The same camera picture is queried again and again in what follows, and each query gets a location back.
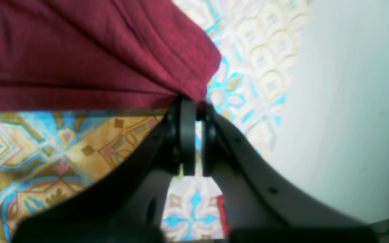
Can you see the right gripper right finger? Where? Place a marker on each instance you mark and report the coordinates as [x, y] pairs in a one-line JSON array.
[[260, 205]]

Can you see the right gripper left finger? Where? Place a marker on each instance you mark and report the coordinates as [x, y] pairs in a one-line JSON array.
[[127, 205]]

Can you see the maroon t-shirt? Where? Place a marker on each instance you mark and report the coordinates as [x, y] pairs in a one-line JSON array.
[[101, 55]]

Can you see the orange clamp right edge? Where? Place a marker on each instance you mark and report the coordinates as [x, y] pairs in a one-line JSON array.
[[222, 215]]

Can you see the patterned tablecloth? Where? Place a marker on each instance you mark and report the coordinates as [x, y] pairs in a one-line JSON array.
[[46, 157]]

